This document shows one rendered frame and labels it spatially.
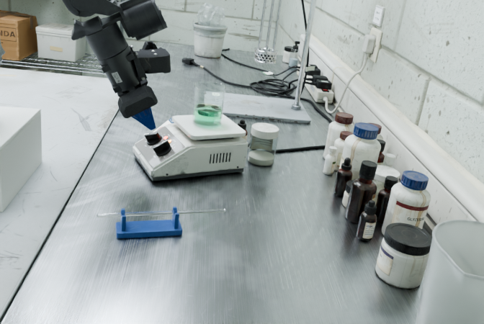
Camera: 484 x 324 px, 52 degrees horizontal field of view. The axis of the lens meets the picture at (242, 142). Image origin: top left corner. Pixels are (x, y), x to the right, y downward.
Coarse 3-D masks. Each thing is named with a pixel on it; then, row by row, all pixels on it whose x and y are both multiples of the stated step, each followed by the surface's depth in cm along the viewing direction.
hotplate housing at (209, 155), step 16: (160, 128) 104; (176, 128) 102; (192, 144) 95; (208, 144) 97; (224, 144) 98; (240, 144) 100; (144, 160) 97; (176, 160) 94; (192, 160) 96; (208, 160) 97; (224, 160) 99; (240, 160) 101; (160, 176) 94; (176, 176) 96; (192, 176) 98
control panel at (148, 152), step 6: (162, 132) 102; (168, 132) 101; (144, 138) 103; (162, 138) 100; (168, 138) 100; (174, 138) 99; (138, 144) 102; (144, 144) 101; (156, 144) 99; (174, 144) 97; (180, 144) 96; (144, 150) 99; (150, 150) 98; (174, 150) 95; (144, 156) 97; (150, 156) 96; (156, 156) 96; (162, 156) 95; (168, 156) 94; (150, 162) 95; (156, 162) 94
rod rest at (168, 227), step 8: (176, 208) 79; (176, 216) 77; (120, 224) 77; (128, 224) 78; (136, 224) 78; (144, 224) 78; (152, 224) 78; (160, 224) 79; (168, 224) 79; (176, 224) 78; (120, 232) 75; (128, 232) 75; (136, 232) 76; (144, 232) 76; (152, 232) 76; (160, 232) 77; (168, 232) 77; (176, 232) 78
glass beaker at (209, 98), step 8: (200, 88) 101; (208, 88) 102; (216, 88) 102; (224, 88) 100; (200, 96) 97; (208, 96) 97; (216, 96) 97; (224, 96) 100; (200, 104) 98; (208, 104) 98; (216, 104) 98; (200, 112) 98; (208, 112) 98; (216, 112) 99; (192, 120) 101; (200, 120) 99; (208, 120) 99; (216, 120) 99
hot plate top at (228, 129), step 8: (176, 120) 102; (184, 120) 102; (224, 120) 105; (184, 128) 98; (192, 128) 98; (200, 128) 99; (208, 128) 99; (216, 128) 100; (224, 128) 101; (232, 128) 101; (240, 128) 102; (192, 136) 95; (200, 136) 95; (208, 136) 96; (216, 136) 97; (224, 136) 98; (232, 136) 99; (240, 136) 99
